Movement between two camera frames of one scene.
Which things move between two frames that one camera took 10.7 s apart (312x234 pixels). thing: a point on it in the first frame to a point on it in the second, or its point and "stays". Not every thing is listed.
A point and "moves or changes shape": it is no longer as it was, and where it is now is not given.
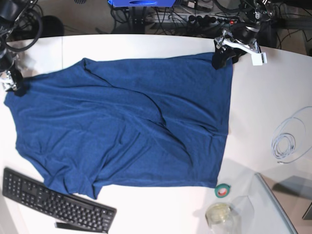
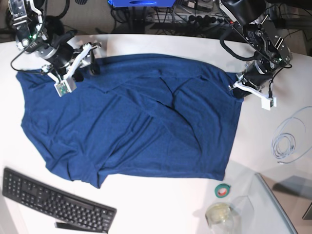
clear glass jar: (220, 218) stays
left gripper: (7, 61) to (59, 53)
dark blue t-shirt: (160, 119) moves or changes shape
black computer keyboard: (75, 210) stays
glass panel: (293, 192) stays
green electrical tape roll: (222, 190) stays
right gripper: (241, 32) to (258, 73)
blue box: (142, 3) stays
